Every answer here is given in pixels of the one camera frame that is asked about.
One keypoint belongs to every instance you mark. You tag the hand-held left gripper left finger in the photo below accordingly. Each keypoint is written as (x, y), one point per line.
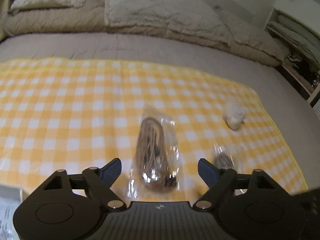
(113, 170)

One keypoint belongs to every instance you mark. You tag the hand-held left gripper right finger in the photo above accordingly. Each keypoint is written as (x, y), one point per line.
(206, 171)

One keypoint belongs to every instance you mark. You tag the clear bag of brown bands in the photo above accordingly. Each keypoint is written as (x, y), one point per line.
(223, 158)

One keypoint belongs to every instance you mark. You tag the white shallow cardboard box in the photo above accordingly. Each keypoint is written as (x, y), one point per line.
(7, 212)

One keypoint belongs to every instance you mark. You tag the white soft plush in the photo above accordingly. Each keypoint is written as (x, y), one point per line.
(233, 116)

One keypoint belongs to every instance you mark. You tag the yellow checked blanket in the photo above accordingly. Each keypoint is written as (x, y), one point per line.
(75, 105)

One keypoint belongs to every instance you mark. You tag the white side shelf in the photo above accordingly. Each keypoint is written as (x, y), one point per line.
(303, 90)

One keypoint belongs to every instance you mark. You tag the grey quilted pillow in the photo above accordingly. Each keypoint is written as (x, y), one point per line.
(250, 37)

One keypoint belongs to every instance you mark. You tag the dark clothes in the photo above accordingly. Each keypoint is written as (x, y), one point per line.
(305, 67)

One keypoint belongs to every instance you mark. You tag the beige futon mattress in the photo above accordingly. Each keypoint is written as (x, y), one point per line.
(62, 20)

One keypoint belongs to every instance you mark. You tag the folded grey bedding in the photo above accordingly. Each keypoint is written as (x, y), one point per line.
(292, 32)

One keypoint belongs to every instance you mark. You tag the grey quilted duvet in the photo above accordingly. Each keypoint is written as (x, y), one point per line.
(155, 10)

